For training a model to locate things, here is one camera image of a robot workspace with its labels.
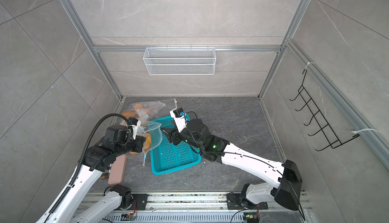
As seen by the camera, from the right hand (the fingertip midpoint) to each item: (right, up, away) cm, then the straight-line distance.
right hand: (168, 125), depth 65 cm
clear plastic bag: (-25, +6, +38) cm, 46 cm away
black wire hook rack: (+66, -5, -7) cm, 67 cm away
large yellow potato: (-15, -12, -2) cm, 19 cm away
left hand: (-12, -6, +8) cm, 16 cm away
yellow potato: (-30, +9, +42) cm, 52 cm away
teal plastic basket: (-7, -21, +23) cm, 32 cm away
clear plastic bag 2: (-10, -4, +9) cm, 15 cm away
